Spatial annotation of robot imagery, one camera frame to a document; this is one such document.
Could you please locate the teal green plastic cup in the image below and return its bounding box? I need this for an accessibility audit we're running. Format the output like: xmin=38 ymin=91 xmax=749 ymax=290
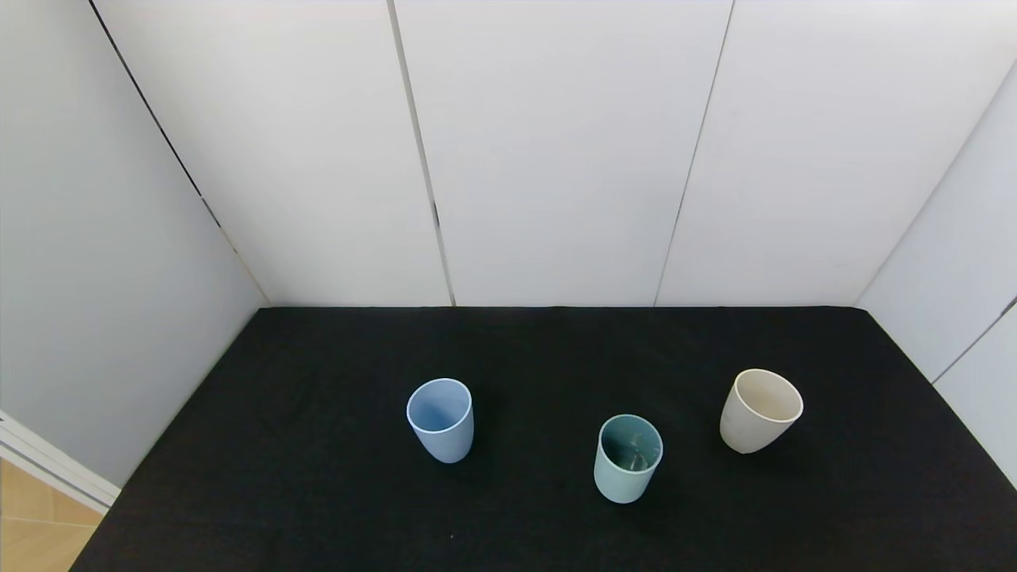
xmin=594 ymin=413 xmax=664 ymax=504

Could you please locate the light blue plastic cup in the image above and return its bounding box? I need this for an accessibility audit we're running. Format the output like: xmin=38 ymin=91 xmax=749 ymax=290
xmin=406 ymin=377 xmax=475 ymax=464

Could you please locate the black table cloth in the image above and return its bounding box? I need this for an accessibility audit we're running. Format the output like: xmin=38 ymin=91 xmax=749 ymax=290
xmin=70 ymin=306 xmax=1017 ymax=572

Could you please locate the beige plastic cup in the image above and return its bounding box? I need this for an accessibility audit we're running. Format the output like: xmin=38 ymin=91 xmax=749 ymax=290
xmin=719 ymin=368 xmax=804 ymax=454

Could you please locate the white floor trim strip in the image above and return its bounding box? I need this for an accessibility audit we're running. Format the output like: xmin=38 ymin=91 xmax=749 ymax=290
xmin=0 ymin=412 xmax=120 ymax=513

